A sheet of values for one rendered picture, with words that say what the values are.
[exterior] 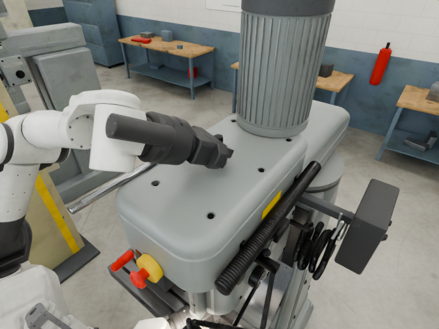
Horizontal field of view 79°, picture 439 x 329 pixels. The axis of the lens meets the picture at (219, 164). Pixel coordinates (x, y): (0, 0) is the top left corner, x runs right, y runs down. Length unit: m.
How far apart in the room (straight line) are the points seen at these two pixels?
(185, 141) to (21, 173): 0.36
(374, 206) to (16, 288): 0.90
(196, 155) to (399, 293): 2.63
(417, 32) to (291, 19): 4.08
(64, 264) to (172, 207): 2.52
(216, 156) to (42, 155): 0.35
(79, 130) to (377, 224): 0.70
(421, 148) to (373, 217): 3.68
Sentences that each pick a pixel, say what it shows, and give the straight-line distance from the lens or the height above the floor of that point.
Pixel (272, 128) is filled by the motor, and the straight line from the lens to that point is 0.69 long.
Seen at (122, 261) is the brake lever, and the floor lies 1.71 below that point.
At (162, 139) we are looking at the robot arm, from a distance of 0.41.
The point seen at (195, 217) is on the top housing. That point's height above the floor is 1.89.
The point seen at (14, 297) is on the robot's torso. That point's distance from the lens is 0.81.
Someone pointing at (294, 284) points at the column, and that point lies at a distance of 1.50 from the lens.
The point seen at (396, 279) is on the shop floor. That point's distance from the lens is 3.02.
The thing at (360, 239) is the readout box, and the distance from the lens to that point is 0.83.
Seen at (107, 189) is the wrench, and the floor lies 1.90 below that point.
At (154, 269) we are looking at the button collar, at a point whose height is 1.78.
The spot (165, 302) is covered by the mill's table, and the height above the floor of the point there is 0.96.
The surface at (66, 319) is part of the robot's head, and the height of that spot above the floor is 1.63.
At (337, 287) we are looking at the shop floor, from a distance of 2.74.
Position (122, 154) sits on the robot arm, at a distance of 0.41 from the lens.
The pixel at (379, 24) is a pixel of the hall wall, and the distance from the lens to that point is 4.68.
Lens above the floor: 2.25
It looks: 37 degrees down
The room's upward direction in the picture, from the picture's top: straight up
